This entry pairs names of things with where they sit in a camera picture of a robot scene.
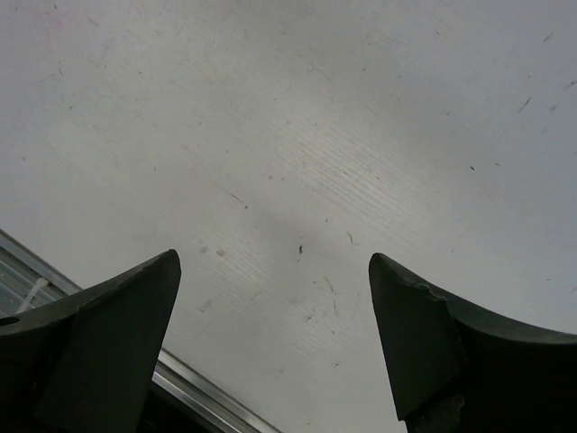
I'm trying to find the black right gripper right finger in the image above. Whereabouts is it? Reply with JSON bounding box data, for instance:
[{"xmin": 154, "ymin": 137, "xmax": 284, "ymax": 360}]
[{"xmin": 369, "ymin": 253, "xmax": 576, "ymax": 432}]

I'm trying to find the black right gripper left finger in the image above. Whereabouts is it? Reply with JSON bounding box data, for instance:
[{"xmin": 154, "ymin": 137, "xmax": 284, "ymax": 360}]
[{"xmin": 1, "ymin": 250, "xmax": 181, "ymax": 432}]

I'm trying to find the white cable tie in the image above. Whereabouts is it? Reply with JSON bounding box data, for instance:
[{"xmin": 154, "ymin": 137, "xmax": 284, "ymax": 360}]
[{"xmin": 16, "ymin": 278, "xmax": 50, "ymax": 314}]

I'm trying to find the aluminium table edge rail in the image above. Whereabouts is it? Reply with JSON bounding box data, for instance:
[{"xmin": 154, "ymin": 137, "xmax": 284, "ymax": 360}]
[{"xmin": 1, "ymin": 232, "xmax": 278, "ymax": 432}]

